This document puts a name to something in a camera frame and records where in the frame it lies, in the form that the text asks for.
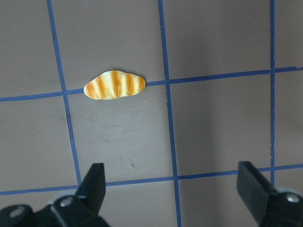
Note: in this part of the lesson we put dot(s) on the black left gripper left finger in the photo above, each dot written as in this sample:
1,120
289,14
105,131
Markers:
81,209

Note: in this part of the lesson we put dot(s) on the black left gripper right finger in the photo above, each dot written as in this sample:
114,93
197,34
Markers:
268,205

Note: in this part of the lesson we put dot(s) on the yellow toy croissant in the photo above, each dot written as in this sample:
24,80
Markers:
114,84

